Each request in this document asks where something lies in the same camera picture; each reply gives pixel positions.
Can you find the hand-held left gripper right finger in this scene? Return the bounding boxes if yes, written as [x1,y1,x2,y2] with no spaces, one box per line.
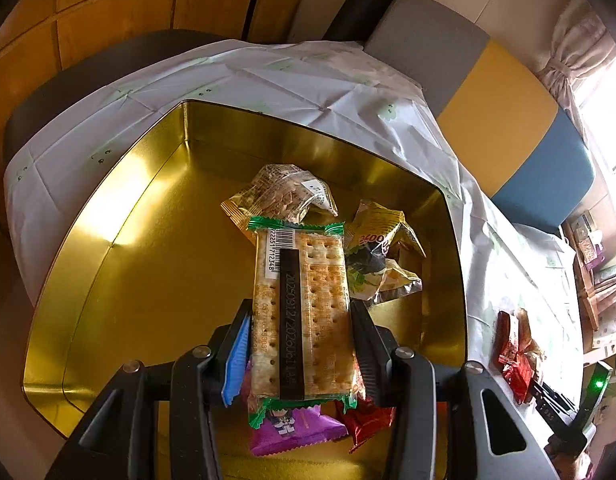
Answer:
[350,302,561,480]

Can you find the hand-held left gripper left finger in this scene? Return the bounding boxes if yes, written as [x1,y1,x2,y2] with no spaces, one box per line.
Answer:
[63,299,253,480]

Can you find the small red snack packet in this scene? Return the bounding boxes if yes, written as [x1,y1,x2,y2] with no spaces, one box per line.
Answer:
[335,395,397,455]

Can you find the green-edged cracker packet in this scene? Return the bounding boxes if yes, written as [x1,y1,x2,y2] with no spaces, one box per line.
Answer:
[247,215,359,428]

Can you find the red and orange snack packet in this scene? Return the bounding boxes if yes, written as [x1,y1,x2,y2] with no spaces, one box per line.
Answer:
[492,310,536,406]

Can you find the purple snack packet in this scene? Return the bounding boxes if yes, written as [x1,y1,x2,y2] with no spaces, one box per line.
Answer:
[240,370,349,457]

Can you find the yellow crinkled snack packet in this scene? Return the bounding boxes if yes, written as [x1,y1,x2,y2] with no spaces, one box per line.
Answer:
[344,200,426,306]

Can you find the gold tin box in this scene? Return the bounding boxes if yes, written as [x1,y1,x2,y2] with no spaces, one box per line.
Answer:
[20,100,468,480]

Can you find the clear nut snack packet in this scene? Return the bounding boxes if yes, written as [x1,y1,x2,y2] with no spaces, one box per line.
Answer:
[220,162,339,233]

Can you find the wooden side table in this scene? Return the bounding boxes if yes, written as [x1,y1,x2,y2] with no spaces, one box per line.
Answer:
[562,210,616,333]

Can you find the white printed tablecloth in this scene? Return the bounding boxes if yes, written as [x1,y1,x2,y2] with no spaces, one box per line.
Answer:
[3,37,596,480]

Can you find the grey yellow blue sofa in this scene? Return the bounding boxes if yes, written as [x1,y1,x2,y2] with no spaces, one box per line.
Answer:
[363,0,596,233]

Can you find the window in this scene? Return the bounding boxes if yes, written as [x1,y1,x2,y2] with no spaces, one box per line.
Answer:
[572,50,616,181]

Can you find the black rolled mat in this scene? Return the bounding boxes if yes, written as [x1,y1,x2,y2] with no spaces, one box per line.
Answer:
[323,0,413,41]

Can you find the patterned beige curtain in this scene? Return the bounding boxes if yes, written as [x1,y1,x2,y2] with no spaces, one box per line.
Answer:
[535,0,616,126]

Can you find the wooden wardrobe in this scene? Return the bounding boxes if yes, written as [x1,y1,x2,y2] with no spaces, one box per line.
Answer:
[0,0,313,231]

